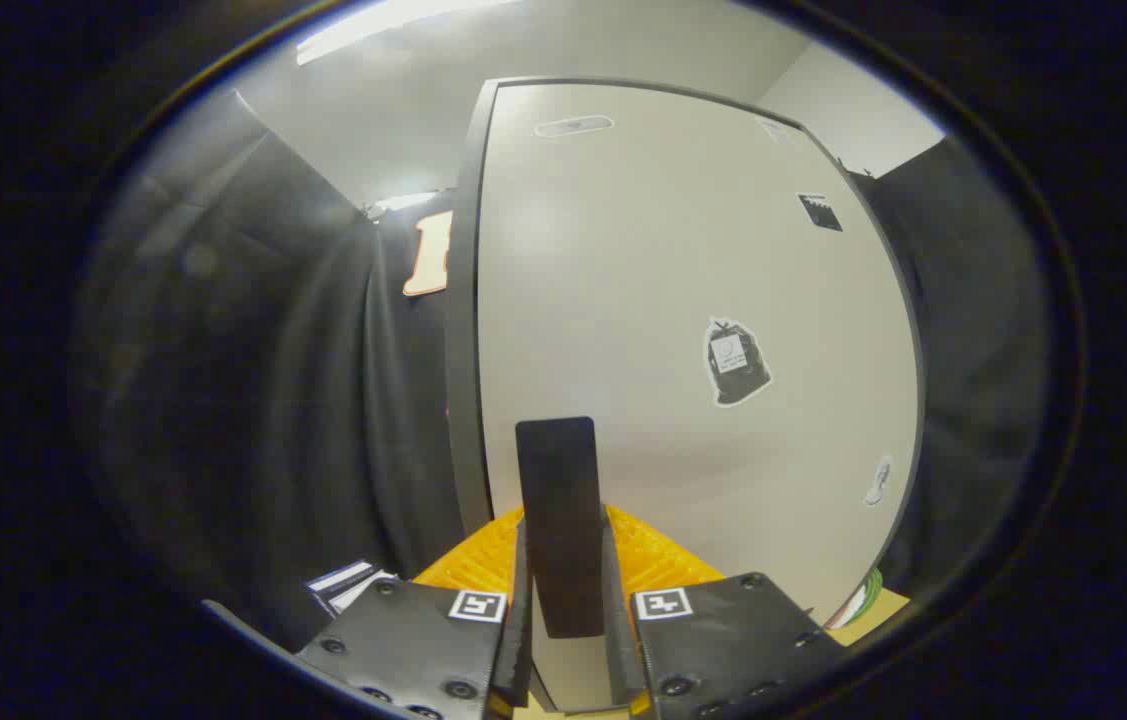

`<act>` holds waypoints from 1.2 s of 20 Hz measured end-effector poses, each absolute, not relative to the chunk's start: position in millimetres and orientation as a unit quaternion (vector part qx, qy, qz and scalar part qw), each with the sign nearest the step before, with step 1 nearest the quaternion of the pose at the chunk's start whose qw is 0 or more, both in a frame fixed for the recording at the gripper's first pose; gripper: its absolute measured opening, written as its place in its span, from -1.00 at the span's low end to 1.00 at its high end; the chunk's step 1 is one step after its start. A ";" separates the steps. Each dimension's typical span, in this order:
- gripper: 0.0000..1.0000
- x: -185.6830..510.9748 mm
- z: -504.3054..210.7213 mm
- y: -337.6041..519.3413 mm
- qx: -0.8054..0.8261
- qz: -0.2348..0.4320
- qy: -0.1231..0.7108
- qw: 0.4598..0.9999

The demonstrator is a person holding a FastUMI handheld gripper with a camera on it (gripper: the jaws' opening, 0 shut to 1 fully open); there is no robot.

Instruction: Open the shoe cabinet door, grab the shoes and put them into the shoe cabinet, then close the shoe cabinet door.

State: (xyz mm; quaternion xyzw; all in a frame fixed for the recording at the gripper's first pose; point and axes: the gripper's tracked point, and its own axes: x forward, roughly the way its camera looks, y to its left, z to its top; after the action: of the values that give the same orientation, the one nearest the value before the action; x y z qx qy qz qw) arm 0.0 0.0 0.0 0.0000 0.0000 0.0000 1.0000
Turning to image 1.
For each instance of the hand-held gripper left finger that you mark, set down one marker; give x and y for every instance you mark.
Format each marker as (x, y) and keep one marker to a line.
(521, 650)

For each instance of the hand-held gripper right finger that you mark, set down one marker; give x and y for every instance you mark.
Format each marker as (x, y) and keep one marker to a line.
(620, 650)

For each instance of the grey shoe cabinet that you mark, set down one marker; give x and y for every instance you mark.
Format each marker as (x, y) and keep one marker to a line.
(461, 350)

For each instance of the white shoe cabinet door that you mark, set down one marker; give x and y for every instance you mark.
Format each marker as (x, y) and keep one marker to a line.
(623, 300)

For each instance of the grey cover book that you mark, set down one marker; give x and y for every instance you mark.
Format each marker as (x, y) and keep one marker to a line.
(368, 590)

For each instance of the dark blue book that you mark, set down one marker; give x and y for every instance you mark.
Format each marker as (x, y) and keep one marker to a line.
(338, 577)

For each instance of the green striped watermelon toy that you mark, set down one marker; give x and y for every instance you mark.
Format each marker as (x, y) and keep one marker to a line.
(863, 597)

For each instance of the black backdrop cloth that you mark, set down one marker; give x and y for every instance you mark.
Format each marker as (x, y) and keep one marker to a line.
(273, 400)

